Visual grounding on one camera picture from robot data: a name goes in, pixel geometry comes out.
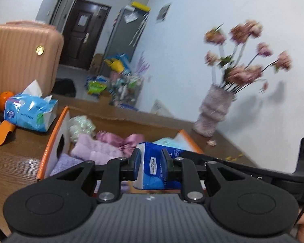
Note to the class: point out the orange fruit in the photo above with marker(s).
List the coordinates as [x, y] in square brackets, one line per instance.
[3, 101]

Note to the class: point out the light blue tissue pack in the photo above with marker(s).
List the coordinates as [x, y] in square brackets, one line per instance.
[27, 111]

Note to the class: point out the pink ribbed suitcase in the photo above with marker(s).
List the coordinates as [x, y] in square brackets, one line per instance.
[20, 55]

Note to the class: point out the green printed bag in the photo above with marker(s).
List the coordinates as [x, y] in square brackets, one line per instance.
[96, 87]

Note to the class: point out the black bag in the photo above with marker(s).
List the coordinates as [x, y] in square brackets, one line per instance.
[63, 87]

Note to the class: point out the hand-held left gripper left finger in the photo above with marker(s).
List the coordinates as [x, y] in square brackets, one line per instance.
[136, 164]

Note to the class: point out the grey refrigerator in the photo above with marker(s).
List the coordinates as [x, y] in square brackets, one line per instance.
[121, 38]

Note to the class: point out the pink fluffy cloth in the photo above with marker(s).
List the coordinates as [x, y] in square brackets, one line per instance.
[96, 151]

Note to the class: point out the grey side door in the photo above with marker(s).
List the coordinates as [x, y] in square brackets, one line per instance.
[59, 7]

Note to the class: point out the white folded umbrella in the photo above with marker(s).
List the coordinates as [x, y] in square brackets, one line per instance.
[139, 29]

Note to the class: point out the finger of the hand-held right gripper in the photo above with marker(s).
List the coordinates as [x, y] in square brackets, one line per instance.
[200, 157]

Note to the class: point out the fallen pink petal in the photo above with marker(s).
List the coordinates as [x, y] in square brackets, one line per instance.
[212, 143]

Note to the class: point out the orange-edged cardboard box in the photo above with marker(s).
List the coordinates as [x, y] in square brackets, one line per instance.
[141, 127]

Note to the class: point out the scattered yellow crumbs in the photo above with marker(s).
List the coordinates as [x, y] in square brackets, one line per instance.
[233, 157]

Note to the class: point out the bunch of dried pink roses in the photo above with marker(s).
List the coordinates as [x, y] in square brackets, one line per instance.
[243, 72]

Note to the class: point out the open cardboard box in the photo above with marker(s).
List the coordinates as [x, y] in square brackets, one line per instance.
[96, 63]

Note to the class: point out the pink satin cloth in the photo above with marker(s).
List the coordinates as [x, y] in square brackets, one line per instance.
[126, 143]

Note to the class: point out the white board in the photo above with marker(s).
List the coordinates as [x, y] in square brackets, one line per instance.
[162, 108]

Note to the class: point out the purple wall decal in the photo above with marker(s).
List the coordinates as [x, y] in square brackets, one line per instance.
[141, 64]

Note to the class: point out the blue shopping bag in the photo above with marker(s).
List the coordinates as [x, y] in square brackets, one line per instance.
[124, 58]

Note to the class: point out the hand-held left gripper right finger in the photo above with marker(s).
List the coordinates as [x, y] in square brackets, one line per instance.
[166, 165]

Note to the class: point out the yellow box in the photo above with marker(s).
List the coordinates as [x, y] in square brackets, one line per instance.
[140, 5]

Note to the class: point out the dark brown entrance door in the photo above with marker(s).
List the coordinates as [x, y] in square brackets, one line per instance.
[76, 45]

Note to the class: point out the pale pink suitcase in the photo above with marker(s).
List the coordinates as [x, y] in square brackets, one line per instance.
[27, 23]

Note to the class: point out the dark blue tissue packet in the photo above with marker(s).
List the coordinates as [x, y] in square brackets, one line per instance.
[152, 167]

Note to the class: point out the pink textured vase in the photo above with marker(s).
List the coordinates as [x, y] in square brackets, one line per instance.
[214, 108]

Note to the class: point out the pale teal pack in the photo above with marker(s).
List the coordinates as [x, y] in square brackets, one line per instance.
[166, 142]

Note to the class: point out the lavender knitted cloth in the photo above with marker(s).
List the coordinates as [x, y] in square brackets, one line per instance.
[64, 164]

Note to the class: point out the yellow bag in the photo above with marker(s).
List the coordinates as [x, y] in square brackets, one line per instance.
[115, 65]

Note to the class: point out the blue flat pack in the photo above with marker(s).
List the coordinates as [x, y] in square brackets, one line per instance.
[128, 106]

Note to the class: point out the white paper on door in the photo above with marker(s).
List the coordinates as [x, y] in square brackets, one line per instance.
[83, 19]

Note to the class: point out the crumpled clear plastic bag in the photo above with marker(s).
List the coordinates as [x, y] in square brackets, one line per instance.
[81, 127]

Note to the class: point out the pink bucket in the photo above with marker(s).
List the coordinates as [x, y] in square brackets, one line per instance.
[114, 75]

